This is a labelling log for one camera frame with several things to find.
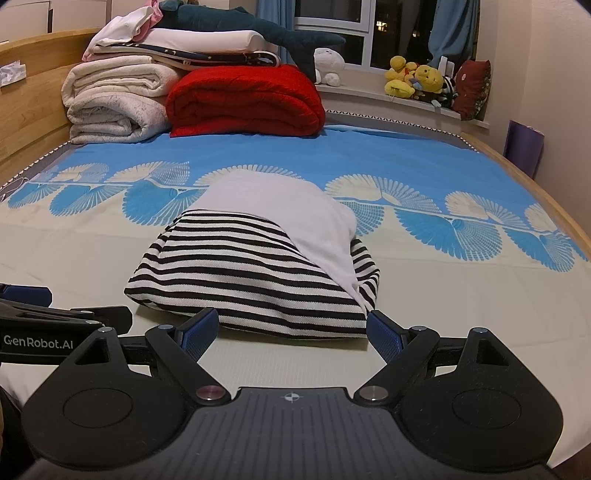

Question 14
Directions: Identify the teal shark plush toy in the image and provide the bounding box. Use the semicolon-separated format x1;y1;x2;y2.
156;0;348;85

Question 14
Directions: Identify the window sill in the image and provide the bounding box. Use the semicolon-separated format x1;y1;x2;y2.
318;68;491;136

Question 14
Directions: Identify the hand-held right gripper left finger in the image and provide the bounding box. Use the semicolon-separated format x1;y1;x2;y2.
55;307;228;408

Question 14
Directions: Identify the wooden bed side rail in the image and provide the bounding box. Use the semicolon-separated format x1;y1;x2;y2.
461;132;591;261

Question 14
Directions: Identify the white wardrobe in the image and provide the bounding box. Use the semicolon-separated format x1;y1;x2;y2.
0;0;52;45

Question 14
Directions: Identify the window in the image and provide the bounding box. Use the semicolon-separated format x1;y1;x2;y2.
292;0;440;71

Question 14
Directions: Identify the folded white quilt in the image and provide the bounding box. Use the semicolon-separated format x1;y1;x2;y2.
60;54;184;145

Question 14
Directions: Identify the white pillow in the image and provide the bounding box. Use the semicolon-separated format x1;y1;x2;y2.
137;28;271;52

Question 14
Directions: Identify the folded red blanket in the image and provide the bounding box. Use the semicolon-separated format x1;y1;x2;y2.
164;64;327;139

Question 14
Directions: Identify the white pink folded cloth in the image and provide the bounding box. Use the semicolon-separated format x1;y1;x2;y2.
81;0;163;62

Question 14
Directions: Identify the yellow plush toy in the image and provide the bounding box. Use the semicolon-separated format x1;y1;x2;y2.
411;64;446;104
383;54;419;101

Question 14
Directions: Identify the white plush toy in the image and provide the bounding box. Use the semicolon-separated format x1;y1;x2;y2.
313;47;347;88

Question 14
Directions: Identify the striped plush toy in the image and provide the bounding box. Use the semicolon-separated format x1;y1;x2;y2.
433;75;459;111

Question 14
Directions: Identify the tissue box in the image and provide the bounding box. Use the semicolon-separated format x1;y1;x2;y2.
0;59;30;89

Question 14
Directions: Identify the blue curtain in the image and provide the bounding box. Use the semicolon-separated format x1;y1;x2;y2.
255;0;297;31
426;0;482;71

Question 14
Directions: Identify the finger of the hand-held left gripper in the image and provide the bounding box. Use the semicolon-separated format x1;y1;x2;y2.
0;284;53;308
0;299;134;339

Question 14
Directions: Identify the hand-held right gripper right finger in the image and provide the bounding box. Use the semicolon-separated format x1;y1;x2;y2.
353;309;533;408

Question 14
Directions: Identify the wooden headboard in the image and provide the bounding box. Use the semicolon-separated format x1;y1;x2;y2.
0;28;103;186

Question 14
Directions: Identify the black white striped sweater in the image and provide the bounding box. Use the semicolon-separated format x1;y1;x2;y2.
123;167;381;341

